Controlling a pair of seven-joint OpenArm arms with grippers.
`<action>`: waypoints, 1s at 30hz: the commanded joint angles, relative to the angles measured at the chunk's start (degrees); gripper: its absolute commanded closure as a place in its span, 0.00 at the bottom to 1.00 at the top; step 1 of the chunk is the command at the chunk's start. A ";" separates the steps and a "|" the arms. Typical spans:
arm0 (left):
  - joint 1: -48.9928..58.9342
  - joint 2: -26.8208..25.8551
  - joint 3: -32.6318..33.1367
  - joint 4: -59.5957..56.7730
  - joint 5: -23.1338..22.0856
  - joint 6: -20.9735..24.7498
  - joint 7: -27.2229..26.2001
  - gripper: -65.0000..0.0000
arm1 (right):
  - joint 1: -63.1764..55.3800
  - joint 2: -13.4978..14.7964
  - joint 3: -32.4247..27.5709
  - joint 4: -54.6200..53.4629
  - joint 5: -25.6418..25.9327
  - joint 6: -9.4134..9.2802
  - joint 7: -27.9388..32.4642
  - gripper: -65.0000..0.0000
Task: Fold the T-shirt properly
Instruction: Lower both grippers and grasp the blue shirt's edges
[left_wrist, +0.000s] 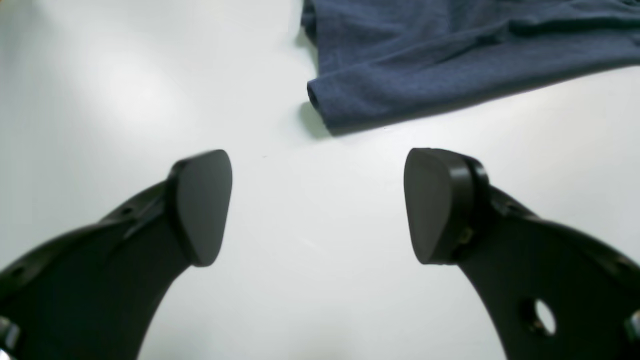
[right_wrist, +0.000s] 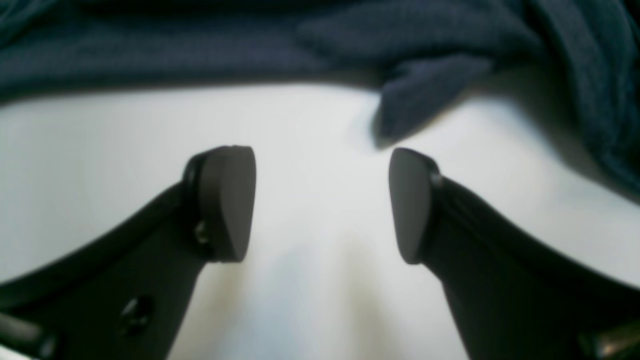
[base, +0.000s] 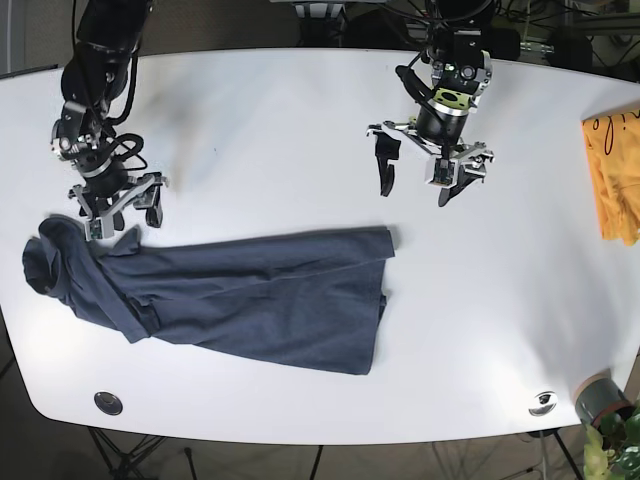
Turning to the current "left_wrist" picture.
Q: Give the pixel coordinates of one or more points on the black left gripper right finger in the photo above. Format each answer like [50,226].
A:
[551,291]

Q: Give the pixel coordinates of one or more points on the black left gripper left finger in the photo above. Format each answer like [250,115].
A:
[91,294]

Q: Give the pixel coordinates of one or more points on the navy blue T-shirt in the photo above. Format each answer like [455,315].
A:
[385,61]

